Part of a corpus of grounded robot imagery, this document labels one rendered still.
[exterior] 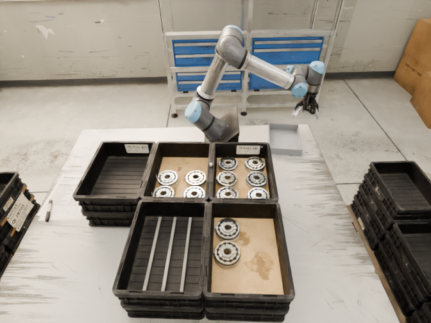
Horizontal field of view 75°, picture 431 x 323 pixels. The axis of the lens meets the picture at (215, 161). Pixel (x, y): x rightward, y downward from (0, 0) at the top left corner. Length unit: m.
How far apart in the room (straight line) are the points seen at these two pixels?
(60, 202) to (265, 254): 1.10
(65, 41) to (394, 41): 4.26
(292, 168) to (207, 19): 2.58
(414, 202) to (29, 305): 2.08
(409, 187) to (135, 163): 1.72
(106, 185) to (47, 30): 3.11
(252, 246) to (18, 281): 0.99
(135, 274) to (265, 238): 0.53
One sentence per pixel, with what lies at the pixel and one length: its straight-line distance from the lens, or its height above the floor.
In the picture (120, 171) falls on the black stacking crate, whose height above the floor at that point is 0.83.
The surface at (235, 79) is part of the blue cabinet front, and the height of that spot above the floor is 0.45.
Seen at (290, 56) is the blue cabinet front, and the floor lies 0.68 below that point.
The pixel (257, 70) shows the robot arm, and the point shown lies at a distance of 1.42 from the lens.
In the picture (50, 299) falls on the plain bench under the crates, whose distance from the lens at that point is 1.42.
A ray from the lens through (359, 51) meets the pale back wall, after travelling 4.47.
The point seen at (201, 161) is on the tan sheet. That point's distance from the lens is 1.52.
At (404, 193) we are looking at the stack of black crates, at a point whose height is 0.49.
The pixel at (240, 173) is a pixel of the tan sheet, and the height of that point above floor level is 0.83.
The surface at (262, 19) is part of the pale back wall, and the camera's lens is 3.91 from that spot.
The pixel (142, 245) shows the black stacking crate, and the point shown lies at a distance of 1.24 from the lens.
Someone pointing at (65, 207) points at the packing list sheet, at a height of 0.70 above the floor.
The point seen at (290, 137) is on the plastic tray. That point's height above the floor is 0.70.
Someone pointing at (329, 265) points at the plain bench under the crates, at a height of 0.70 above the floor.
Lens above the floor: 1.86
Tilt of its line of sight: 43 degrees down
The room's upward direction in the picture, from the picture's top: 1 degrees counter-clockwise
